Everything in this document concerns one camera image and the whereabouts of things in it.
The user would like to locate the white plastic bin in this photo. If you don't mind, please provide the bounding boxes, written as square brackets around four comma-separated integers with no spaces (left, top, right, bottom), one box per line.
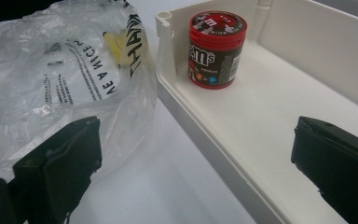
[154,0,358,224]

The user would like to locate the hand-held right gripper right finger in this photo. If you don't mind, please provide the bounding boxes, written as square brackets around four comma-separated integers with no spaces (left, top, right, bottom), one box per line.
[290,115,358,224]

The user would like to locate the clear printed plastic bag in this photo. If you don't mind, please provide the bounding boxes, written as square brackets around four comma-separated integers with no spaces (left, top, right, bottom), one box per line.
[0,0,158,185]

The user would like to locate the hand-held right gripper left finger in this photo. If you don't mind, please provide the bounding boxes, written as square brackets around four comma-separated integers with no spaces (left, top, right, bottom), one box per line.
[12,116,103,224]

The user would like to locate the red-lidded candy jar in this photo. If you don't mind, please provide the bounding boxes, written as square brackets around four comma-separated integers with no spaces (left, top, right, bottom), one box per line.
[187,10,249,91]

